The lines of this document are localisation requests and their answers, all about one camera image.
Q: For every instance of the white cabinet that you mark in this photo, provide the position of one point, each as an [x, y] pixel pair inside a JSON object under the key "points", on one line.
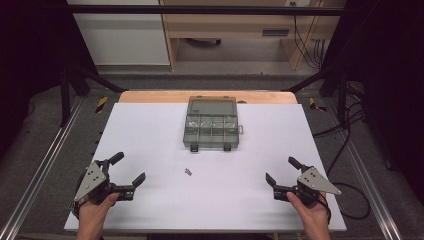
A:
{"points": [[123, 36]]}

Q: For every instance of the person's left hand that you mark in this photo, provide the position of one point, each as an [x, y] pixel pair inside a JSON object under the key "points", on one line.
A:
{"points": [[91, 215]]}

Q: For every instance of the yellow black striped tape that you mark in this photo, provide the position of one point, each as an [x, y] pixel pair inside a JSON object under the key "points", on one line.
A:
{"points": [[101, 104], [315, 105]]}

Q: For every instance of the white table board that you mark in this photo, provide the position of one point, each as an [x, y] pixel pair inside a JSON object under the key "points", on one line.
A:
{"points": [[216, 200]]}

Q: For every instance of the person's right hand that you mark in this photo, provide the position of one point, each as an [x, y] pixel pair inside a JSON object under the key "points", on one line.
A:
{"points": [[315, 216]]}

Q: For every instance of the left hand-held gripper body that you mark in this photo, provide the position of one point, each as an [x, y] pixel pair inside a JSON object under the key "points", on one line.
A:
{"points": [[91, 180]]}

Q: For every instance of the small metal screw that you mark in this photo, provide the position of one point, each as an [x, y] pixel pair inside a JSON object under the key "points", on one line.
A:
{"points": [[188, 171]]}

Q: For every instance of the clear plastic compartment box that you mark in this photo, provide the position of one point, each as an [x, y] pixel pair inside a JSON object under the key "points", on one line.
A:
{"points": [[211, 133]]}

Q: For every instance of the dark curtain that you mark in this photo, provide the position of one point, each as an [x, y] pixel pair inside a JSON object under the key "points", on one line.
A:
{"points": [[393, 83], [30, 66]]}

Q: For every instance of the wooden desk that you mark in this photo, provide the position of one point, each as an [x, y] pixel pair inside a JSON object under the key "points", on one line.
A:
{"points": [[233, 23]]}

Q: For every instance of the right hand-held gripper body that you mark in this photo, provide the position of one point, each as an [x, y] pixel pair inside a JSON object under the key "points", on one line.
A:
{"points": [[313, 183]]}

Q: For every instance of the black metal frame stand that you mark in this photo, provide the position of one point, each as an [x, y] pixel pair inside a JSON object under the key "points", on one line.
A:
{"points": [[341, 96], [65, 96]]}

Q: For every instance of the aluminium floor rail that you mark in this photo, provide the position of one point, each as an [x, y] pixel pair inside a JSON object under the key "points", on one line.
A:
{"points": [[370, 180], [40, 170]]}

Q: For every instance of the black horizontal frame bar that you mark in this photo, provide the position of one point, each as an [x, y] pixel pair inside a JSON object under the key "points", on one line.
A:
{"points": [[200, 10]]}

